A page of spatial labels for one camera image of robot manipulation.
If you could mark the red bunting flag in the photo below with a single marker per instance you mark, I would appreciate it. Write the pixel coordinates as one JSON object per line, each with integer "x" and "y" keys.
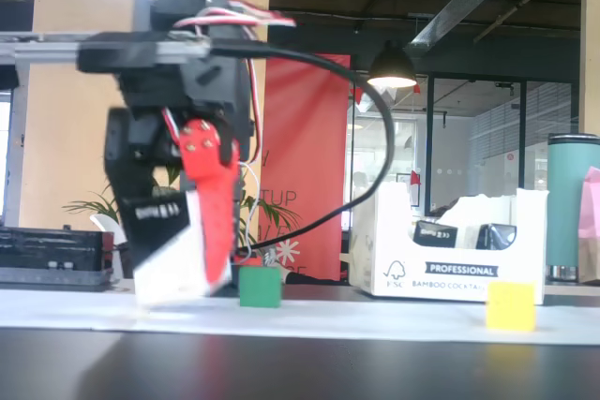
{"x": 416, "y": 178}
{"x": 358, "y": 95}

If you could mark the black and white box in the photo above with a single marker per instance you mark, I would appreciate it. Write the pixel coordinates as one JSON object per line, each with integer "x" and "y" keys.
{"x": 164, "y": 269}

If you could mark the green potted plant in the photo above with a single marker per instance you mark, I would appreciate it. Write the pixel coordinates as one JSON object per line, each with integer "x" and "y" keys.
{"x": 89, "y": 205}

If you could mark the teal tumbler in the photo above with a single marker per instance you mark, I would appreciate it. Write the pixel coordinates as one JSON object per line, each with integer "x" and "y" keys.
{"x": 567, "y": 194}

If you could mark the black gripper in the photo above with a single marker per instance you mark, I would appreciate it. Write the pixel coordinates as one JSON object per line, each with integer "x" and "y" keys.
{"x": 201, "y": 146}

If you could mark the red banner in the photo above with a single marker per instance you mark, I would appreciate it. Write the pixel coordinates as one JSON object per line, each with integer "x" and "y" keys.
{"x": 304, "y": 137}

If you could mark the black laptop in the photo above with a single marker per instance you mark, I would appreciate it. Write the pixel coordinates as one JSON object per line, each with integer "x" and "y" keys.
{"x": 47, "y": 255}

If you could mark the black pendant lamp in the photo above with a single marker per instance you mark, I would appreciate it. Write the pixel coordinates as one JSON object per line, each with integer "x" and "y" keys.
{"x": 393, "y": 65}

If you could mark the brown paper bag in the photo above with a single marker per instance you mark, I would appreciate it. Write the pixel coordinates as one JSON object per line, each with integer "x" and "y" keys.
{"x": 589, "y": 262}

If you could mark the white cardboard napkin box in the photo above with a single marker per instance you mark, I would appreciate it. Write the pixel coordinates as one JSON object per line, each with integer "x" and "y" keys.
{"x": 469, "y": 273}

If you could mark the pink paper bag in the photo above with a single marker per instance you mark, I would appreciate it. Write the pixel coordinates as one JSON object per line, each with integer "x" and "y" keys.
{"x": 590, "y": 208}

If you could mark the silver wrist camera bar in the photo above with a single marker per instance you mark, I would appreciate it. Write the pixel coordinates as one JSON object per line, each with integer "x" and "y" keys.
{"x": 47, "y": 51}

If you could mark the white paper sheet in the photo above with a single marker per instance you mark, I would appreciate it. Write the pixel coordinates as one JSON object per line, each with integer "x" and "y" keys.
{"x": 328, "y": 320}

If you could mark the green cube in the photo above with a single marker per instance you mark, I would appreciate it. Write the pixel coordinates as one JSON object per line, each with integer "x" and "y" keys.
{"x": 260, "y": 287}

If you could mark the yellow cube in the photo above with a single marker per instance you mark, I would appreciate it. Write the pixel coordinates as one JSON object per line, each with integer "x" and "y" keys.
{"x": 511, "y": 306}

